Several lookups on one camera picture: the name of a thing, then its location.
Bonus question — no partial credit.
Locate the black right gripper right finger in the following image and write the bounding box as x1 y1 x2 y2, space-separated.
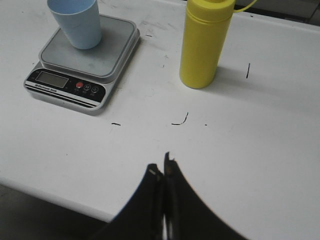
164 152 245 240

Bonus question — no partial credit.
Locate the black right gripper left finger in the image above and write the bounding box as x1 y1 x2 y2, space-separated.
90 163 165 240

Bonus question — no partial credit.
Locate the yellow squeeze bottle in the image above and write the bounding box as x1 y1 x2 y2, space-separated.
179 0 256 89

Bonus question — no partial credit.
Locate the light blue plastic cup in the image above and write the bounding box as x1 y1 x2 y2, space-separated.
47 0 102 50

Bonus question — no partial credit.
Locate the silver digital kitchen scale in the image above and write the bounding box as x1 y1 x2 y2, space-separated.
23 15 140 116

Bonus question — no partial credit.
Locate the stainless steel back counter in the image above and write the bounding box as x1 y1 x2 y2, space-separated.
246 0 320 26

